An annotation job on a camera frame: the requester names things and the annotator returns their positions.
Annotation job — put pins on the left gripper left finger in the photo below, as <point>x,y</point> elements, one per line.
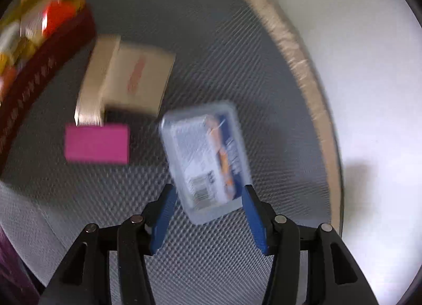
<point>83,275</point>

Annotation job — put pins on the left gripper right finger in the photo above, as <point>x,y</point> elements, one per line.
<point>334,276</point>

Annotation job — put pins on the clear plastic box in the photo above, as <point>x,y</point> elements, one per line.
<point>207,159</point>

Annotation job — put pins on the tan cardboard box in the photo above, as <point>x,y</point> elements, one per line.
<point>123,75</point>

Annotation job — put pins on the pink rectangular block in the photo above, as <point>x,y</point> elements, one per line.
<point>109,144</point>

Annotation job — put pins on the red gold toffee tin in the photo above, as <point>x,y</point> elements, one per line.
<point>37,38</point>

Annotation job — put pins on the beige tablecloth edge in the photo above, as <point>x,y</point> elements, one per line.
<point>293,50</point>

